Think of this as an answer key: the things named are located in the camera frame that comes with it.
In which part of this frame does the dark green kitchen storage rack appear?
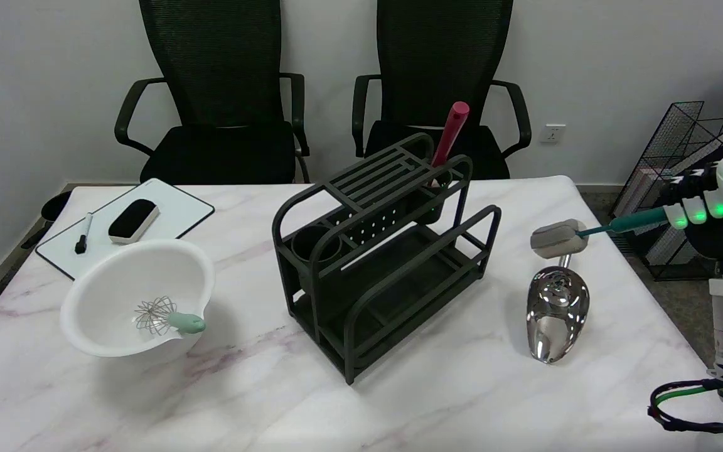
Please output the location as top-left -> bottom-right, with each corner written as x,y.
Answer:
272,133 -> 502,385

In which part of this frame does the blue sponge bottle brush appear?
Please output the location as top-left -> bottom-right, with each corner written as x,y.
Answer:
530,207 -> 673,260

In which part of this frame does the white plastic mixing bowl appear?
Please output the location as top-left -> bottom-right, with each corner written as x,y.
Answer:
60,239 -> 217,358

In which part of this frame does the green robot cable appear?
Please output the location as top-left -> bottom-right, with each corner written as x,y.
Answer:
655,367 -> 723,404

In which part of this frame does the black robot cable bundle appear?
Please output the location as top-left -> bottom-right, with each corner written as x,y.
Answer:
647,352 -> 723,435

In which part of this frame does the black wire mesh file rack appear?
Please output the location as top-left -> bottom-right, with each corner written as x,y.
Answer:
609,100 -> 723,282

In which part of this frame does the black mesh office chair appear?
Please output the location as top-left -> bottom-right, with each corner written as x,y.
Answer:
114,0 -> 312,185
352,0 -> 532,181

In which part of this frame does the black white board eraser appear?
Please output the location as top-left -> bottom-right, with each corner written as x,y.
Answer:
108,199 -> 160,245

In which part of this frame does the wire whisk with green handle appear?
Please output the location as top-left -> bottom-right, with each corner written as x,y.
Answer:
134,296 -> 206,336

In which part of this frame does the red utensil handle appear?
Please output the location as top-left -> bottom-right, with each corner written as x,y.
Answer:
431,102 -> 470,170

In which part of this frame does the shiny metal scoop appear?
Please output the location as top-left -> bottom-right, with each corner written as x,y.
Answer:
526,254 -> 590,365

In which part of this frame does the white cover book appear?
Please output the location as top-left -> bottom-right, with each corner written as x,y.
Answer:
644,232 -> 692,266

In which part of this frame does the black marker pen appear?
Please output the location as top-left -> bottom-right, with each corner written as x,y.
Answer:
75,212 -> 94,255

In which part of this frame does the small white whiteboard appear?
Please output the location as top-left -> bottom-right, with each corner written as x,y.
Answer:
35,178 -> 215,281

